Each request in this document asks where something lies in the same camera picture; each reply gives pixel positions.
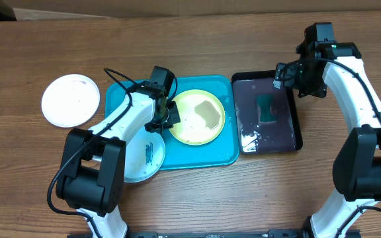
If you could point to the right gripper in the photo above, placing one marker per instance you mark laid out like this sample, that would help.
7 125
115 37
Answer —
320 90

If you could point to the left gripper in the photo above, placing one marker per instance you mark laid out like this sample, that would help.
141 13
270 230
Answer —
174 118

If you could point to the yellow-rimmed plate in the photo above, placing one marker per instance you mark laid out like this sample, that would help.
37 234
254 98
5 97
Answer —
202 117

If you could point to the light blue plate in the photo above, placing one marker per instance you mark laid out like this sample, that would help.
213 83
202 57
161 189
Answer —
145 155

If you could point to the green scrubbing sponge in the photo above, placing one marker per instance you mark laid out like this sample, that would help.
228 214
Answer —
264 103

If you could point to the white plate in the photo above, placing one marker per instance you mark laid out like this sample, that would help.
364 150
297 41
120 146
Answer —
70 100

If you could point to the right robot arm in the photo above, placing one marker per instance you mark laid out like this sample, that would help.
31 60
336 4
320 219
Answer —
326 64

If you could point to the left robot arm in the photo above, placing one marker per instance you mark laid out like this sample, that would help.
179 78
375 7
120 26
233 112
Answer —
90 180

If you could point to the black plastic tray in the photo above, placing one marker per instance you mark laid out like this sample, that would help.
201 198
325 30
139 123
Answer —
255 137

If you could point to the teal plastic tray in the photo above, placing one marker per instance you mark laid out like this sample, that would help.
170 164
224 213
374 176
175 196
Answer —
224 150

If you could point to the cardboard backdrop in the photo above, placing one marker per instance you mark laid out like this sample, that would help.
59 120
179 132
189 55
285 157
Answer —
167 8

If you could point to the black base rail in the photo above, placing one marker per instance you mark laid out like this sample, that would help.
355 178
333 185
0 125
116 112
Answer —
272 233

